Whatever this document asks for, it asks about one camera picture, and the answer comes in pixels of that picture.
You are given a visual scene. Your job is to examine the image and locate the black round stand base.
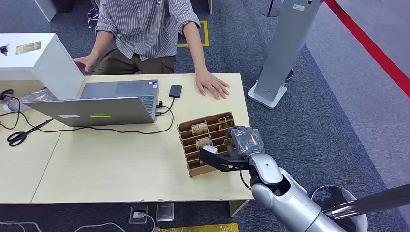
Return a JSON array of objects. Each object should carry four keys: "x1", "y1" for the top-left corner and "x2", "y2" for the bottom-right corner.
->
[{"x1": 259, "y1": 0, "x2": 281, "y2": 18}]

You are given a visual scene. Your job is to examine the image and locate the grey laptop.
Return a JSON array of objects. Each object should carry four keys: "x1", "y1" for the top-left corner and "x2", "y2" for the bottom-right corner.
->
[{"x1": 23, "y1": 79, "x2": 160, "y2": 128}]

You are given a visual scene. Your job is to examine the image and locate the person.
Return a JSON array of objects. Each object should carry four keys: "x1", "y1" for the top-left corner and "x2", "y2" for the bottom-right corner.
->
[{"x1": 73, "y1": 0, "x2": 231, "y2": 101}]

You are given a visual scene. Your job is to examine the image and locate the white box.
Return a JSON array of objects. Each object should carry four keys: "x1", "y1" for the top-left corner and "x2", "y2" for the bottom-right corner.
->
[{"x1": 0, "y1": 33, "x2": 86, "y2": 101}]

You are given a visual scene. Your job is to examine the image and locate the black round device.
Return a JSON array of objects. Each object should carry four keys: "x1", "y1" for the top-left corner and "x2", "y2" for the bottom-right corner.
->
[{"x1": 0, "y1": 89, "x2": 15, "y2": 104}]

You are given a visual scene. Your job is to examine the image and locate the clear plastic bag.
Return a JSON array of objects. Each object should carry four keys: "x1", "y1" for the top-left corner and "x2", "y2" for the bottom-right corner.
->
[{"x1": 6, "y1": 88, "x2": 59, "y2": 113}]

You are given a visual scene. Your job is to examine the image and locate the grey pillar stand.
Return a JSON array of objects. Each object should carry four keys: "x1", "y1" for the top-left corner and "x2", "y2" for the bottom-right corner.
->
[{"x1": 247, "y1": 0, "x2": 323, "y2": 111}]

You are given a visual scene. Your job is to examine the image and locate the cardboard card holder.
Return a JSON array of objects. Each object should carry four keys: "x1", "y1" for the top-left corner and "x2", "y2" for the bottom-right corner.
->
[{"x1": 177, "y1": 111, "x2": 238, "y2": 178}]

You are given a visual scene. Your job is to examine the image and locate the chrome round stanchion base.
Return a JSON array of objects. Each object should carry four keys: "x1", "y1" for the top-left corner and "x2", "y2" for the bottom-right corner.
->
[{"x1": 311, "y1": 185, "x2": 368, "y2": 232}]

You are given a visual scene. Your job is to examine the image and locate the black bracket wrist camera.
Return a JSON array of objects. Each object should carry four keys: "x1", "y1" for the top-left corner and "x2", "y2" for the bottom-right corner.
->
[{"x1": 199, "y1": 145, "x2": 251, "y2": 174}]

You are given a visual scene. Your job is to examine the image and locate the person's right hand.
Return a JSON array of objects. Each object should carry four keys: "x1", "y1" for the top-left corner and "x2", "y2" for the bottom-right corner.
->
[{"x1": 73, "y1": 54, "x2": 97, "y2": 73}]

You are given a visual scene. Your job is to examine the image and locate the floor power socket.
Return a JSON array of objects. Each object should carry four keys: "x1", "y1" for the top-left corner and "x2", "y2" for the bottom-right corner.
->
[{"x1": 129, "y1": 204, "x2": 150, "y2": 225}]

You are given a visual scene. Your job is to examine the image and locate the metal floor plate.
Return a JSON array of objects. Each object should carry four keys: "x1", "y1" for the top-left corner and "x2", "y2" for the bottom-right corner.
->
[{"x1": 155, "y1": 202, "x2": 175, "y2": 222}]

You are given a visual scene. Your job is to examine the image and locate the wooden desk leg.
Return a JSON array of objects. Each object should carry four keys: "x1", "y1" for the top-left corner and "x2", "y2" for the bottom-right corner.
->
[{"x1": 228, "y1": 200, "x2": 250, "y2": 218}]

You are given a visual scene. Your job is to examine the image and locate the black flat device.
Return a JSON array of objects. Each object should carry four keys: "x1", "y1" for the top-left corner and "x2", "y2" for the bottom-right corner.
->
[{"x1": 169, "y1": 84, "x2": 183, "y2": 99}]

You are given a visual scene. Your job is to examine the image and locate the black scissors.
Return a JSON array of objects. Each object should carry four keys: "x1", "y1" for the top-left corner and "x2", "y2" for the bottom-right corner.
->
[{"x1": 6, "y1": 118, "x2": 55, "y2": 147}]

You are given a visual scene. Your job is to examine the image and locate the printed hotel card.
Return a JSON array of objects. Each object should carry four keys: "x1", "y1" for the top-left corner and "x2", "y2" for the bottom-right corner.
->
[
  {"x1": 195, "y1": 137, "x2": 213, "y2": 151},
  {"x1": 15, "y1": 41, "x2": 42, "y2": 56},
  {"x1": 218, "y1": 116, "x2": 235, "y2": 130},
  {"x1": 191, "y1": 122, "x2": 209, "y2": 136}
]

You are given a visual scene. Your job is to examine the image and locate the red barrier strip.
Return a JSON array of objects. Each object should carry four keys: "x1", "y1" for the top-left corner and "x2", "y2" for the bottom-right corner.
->
[{"x1": 322, "y1": 0, "x2": 410, "y2": 99}]

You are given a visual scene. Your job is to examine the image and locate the white floor cable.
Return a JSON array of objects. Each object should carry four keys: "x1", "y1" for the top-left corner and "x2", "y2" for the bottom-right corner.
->
[
  {"x1": 73, "y1": 213, "x2": 156, "y2": 232},
  {"x1": 0, "y1": 220, "x2": 43, "y2": 232}
]

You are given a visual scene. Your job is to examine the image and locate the person's left hand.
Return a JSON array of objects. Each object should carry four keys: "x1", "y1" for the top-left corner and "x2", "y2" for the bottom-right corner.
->
[{"x1": 194, "y1": 69, "x2": 231, "y2": 101}]

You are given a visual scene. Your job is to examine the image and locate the chrome stanchion pole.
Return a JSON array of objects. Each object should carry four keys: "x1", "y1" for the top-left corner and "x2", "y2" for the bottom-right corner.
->
[{"x1": 322, "y1": 183, "x2": 410, "y2": 221}]

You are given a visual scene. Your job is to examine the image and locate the white cabinet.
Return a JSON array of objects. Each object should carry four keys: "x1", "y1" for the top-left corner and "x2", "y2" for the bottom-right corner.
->
[{"x1": 33, "y1": 0, "x2": 59, "y2": 23}]

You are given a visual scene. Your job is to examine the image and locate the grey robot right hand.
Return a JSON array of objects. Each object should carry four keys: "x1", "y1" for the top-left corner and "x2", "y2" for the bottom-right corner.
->
[{"x1": 226, "y1": 125, "x2": 266, "y2": 160}]

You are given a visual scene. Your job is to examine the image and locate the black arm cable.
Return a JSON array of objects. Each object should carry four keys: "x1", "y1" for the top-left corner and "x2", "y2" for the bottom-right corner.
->
[{"x1": 239, "y1": 170, "x2": 252, "y2": 191}]

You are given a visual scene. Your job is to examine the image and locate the yellow tape strip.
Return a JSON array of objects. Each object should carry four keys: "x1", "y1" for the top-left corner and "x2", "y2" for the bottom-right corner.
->
[{"x1": 153, "y1": 222, "x2": 240, "y2": 232}]

